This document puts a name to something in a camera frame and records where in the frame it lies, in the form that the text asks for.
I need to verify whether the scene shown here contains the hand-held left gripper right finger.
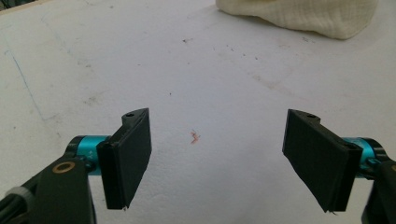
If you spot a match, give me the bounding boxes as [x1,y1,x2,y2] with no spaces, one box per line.
[282,108,363,213]

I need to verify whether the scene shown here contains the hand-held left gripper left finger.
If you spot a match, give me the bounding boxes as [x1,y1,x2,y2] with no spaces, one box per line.
[96,107,152,211]

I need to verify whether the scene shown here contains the cream patterned cloth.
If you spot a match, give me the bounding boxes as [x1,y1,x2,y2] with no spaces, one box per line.
[215,0,379,40]

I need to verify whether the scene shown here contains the white foam board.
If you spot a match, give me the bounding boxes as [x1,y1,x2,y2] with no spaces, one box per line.
[0,0,396,224]

